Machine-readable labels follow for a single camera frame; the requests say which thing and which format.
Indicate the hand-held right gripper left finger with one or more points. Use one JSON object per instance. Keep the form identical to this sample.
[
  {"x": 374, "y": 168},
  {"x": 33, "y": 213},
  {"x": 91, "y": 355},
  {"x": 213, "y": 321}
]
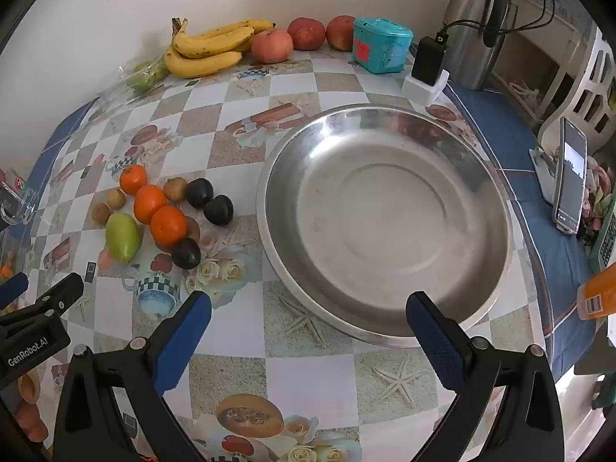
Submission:
[{"x": 185, "y": 332}]

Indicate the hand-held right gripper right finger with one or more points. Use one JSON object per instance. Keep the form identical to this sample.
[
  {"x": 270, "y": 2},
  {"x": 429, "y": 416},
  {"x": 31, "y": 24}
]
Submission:
[{"x": 433, "y": 341}]

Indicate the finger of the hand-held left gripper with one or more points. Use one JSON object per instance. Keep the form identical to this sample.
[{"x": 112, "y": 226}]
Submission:
[
  {"x": 12, "y": 288},
  {"x": 55, "y": 298}
]

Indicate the dark purple plum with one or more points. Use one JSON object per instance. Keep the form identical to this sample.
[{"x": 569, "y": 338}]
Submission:
[
  {"x": 199, "y": 192},
  {"x": 219, "y": 209},
  {"x": 186, "y": 253}
]

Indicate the green mango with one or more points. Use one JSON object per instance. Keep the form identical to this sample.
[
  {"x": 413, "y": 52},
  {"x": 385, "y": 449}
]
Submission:
[{"x": 122, "y": 236}]

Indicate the orange tangerine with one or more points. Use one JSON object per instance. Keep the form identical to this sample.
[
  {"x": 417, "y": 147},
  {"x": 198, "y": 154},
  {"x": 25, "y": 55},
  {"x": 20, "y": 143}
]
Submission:
[
  {"x": 133, "y": 178},
  {"x": 149, "y": 203},
  {"x": 168, "y": 225}
]

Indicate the stainless steel basin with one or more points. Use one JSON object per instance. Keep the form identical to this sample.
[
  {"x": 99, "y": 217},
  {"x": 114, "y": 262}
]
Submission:
[{"x": 385, "y": 216}]

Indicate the person's left hand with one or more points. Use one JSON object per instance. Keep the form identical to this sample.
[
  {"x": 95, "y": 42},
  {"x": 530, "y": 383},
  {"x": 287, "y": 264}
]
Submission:
[{"x": 30, "y": 421}]

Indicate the clear plastic snack box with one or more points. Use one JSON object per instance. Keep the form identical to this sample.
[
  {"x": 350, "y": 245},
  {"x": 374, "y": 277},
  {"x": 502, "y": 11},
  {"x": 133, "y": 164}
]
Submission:
[{"x": 7, "y": 260}]

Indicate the clear glass mug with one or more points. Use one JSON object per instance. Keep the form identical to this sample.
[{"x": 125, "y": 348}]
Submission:
[{"x": 14, "y": 202}]

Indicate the red bar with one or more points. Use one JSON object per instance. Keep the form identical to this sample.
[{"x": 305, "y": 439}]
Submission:
[{"x": 6, "y": 175}]

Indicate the orange bottle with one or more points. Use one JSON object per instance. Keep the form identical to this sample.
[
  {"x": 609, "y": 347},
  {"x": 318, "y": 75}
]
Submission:
[{"x": 599, "y": 296}]

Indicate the green basket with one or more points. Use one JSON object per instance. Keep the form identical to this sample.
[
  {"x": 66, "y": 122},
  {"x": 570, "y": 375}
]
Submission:
[{"x": 607, "y": 245}]

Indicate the white phone stand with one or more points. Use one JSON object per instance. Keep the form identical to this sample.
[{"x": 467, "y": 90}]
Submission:
[{"x": 546, "y": 173}]

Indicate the smartphone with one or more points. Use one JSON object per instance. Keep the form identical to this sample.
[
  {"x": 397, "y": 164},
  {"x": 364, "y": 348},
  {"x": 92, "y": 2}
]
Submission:
[{"x": 570, "y": 178}]

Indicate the pink artificial flowers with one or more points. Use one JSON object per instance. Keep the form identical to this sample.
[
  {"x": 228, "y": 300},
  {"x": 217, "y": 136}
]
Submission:
[{"x": 596, "y": 187}]

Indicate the plastic bag of green fruit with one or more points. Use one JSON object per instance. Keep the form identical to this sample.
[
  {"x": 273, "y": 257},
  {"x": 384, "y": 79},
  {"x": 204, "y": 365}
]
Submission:
[{"x": 144, "y": 74}]

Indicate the yellow banana bunch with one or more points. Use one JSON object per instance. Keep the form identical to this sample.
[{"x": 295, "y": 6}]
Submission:
[{"x": 207, "y": 53}]

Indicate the black charger block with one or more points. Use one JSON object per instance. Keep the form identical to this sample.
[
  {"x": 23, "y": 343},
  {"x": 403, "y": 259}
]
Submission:
[{"x": 428, "y": 60}]

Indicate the pale pink apple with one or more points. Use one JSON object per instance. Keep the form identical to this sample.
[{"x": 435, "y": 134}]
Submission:
[{"x": 272, "y": 45}]

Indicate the teal house-shaped box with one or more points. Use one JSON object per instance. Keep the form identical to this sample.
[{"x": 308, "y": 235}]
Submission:
[{"x": 382, "y": 45}]

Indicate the white plastic chair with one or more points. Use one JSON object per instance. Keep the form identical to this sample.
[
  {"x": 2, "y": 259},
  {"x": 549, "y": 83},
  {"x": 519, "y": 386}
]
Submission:
[{"x": 592, "y": 86}]

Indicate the white shelf unit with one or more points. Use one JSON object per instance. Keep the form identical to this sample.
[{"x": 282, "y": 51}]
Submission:
[{"x": 539, "y": 53}]

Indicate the stainless steel thermos jug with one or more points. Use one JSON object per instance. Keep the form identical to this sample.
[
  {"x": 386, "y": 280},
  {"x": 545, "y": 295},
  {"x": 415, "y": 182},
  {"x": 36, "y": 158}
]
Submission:
[{"x": 469, "y": 33}]

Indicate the red apple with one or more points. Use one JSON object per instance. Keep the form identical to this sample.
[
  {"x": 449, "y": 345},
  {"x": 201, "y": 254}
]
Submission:
[
  {"x": 306, "y": 33},
  {"x": 340, "y": 32}
]

